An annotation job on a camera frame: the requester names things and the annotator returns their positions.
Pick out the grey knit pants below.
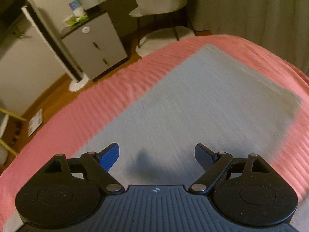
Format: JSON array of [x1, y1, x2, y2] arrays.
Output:
[[2, 43, 304, 232]]

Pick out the pink ribbed blanket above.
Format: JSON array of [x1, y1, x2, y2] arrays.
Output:
[[1, 35, 308, 231]]

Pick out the white paper on floor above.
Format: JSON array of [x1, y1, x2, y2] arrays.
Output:
[[28, 109, 43, 137]]

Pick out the white tower fan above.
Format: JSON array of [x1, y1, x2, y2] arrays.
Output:
[[21, 1, 90, 92]]

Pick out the grey drawer cabinet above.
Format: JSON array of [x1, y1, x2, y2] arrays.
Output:
[[62, 12, 127, 80]]

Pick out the round white rug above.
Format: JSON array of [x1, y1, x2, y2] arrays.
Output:
[[136, 26, 195, 57]]

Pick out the green tissue pack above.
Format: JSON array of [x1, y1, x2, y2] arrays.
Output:
[[63, 14, 88, 27]]

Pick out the grey curtain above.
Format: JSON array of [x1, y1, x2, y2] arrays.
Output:
[[188, 0, 308, 74]]

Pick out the yellow bed frame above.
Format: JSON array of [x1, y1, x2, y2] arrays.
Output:
[[1, 108, 26, 156]]

